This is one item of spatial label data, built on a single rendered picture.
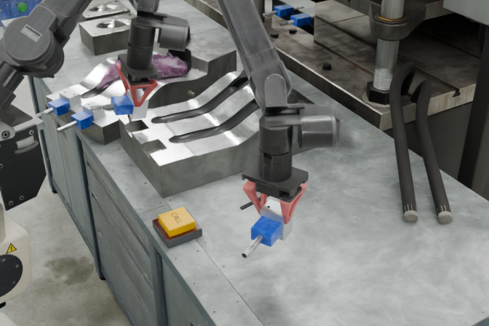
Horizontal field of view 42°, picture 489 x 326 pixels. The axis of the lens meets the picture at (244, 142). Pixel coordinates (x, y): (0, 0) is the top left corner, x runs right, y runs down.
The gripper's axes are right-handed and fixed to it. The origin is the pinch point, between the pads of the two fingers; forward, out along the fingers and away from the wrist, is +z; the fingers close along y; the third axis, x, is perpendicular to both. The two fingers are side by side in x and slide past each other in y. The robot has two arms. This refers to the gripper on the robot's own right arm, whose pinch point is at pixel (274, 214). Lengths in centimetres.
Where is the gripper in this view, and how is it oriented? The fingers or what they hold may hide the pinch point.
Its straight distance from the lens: 116.8
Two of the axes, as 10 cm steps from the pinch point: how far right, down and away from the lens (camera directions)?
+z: 0.1, 8.5, 5.3
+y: -8.5, -2.7, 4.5
